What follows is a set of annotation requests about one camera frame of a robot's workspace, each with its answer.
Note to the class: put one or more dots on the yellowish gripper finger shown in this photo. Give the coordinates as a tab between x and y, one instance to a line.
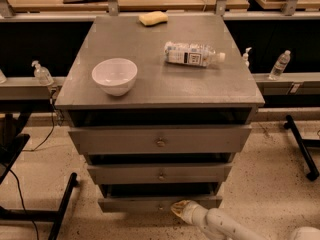
182	209

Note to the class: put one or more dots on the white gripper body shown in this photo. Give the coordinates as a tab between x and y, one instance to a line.
196	214

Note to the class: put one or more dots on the grey bottom drawer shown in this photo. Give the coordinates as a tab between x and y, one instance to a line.
150	198

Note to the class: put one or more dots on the grey drawer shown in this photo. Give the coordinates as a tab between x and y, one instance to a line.
159	139
159	173
150	198

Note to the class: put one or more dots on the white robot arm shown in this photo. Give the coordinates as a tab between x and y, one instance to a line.
215	224

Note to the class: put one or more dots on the grey middle drawer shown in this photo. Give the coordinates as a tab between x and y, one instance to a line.
159	173

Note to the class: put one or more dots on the grey top drawer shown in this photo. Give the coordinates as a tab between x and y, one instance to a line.
159	139

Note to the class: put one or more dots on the grey wooden drawer cabinet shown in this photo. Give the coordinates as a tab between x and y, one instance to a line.
164	94

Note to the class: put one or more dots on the black table leg left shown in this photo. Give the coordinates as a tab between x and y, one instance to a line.
53	216

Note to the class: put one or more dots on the black table leg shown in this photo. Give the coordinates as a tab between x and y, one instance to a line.
53	216
304	144

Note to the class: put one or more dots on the black table leg right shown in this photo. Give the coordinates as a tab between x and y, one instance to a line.
304	144

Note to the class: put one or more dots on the white bowl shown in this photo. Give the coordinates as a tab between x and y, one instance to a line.
115	76

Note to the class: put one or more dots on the lying plastic bottle with label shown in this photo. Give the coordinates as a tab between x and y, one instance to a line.
192	54

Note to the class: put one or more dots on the small white pump bottle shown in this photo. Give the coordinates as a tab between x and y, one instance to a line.
245	56

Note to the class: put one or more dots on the standing clear water bottle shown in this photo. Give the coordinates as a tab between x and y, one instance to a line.
280	65

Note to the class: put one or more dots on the yellow sponge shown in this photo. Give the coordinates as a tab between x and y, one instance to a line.
153	18

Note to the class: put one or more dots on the clear pump dispenser bottle left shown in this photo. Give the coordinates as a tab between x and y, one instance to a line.
42	74

